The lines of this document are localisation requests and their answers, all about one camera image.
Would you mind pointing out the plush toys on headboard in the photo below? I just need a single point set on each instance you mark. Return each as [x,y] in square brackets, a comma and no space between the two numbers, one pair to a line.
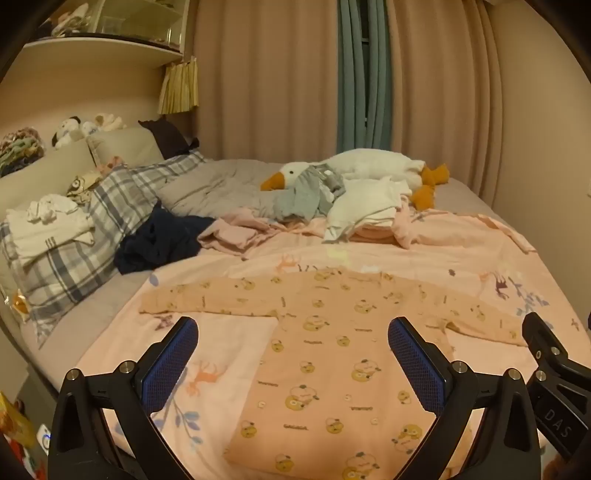
[74,129]

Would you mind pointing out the beige headboard cushion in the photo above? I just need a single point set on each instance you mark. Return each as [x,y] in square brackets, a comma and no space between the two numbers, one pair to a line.
[124,143]

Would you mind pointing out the cream wall shelf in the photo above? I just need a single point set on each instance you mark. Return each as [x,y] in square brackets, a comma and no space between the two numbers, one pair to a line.
[106,48]

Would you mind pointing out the light pink garment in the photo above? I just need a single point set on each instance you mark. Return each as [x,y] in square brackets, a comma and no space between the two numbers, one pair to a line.
[434,226]

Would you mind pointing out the grey garment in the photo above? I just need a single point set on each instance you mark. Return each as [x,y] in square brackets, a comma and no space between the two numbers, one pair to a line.
[302,196]

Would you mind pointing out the colourful knitted cloth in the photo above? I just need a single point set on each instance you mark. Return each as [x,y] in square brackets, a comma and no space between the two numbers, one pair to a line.
[18,150]

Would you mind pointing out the orange printed baby shirt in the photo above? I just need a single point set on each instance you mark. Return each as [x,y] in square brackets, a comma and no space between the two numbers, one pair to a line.
[323,369]

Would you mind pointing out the plaid pillow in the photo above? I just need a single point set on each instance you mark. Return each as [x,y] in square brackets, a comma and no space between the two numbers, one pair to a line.
[115,203]

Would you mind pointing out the small white crumpled garment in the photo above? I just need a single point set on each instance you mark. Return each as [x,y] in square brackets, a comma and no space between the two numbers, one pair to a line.
[48,207]

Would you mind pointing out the pink printed blanket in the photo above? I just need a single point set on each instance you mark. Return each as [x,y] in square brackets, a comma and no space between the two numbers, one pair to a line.
[217,350]

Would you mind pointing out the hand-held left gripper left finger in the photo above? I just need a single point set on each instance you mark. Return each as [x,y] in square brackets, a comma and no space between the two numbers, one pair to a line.
[171,364]

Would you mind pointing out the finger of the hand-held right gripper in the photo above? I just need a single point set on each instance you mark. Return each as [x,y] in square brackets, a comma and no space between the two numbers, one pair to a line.
[545,334]

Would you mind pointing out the dark brown pillow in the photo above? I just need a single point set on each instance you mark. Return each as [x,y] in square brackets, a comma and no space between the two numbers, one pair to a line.
[168,138]

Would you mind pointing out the teal curtain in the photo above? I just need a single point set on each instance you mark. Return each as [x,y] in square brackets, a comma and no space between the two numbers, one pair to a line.
[358,69]

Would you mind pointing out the white goose plush toy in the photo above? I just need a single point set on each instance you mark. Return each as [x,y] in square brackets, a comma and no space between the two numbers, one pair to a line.
[364,164]

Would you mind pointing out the folded white clothes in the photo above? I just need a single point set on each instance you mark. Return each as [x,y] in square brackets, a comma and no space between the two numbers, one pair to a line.
[37,235]

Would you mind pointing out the colourful packets on floor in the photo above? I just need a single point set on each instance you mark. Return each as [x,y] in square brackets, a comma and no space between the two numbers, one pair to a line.
[18,429]

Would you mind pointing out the navy garment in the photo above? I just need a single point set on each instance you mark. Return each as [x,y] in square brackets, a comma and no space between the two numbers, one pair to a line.
[159,240]

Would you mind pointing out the grey duvet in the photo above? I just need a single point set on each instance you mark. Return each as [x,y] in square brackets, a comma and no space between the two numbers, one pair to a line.
[217,184]

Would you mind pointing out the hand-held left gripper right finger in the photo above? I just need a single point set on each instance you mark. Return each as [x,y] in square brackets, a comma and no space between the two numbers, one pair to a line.
[415,369]

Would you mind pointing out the glass door cabinet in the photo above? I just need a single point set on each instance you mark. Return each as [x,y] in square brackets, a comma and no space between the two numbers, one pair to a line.
[124,18]

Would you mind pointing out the patterned small garment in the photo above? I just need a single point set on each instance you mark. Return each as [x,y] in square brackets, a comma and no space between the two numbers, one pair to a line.
[83,184]

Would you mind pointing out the dusty pink garment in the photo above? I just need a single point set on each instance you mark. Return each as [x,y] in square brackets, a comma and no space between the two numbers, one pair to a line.
[235,233]

